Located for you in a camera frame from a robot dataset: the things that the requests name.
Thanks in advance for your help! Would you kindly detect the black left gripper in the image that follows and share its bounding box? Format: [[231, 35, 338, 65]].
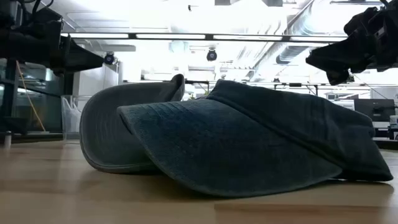
[[0, 20, 105, 75]]

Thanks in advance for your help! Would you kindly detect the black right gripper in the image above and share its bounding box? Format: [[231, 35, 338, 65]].
[[305, 9, 398, 86]]

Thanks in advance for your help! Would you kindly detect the gray cap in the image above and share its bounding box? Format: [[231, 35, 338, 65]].
[[79, 73, 186, 174]]

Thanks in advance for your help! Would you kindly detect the dark blue cap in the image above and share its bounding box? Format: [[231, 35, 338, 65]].
[[116, 78, 394, 198]]

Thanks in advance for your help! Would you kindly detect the black computer monitor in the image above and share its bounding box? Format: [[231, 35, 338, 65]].
[[354, 98, 396, 123]]

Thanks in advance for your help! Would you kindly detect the clear plastic bin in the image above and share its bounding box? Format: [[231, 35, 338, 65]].
[[60, 95, 94, 141]]

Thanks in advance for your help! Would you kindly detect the silver ventilation duct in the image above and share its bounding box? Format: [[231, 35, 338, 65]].
[[275, 0, 346, 65]]

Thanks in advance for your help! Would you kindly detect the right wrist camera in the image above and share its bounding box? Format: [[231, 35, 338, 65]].
[[343, 7, 379, 37]]

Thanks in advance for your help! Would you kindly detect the yellow cable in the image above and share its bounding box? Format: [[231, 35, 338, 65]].
[[15, 60, 47, 132]]

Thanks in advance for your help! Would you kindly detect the overhead frame light bar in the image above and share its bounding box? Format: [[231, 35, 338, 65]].
[[60, 32, 349, 44]]

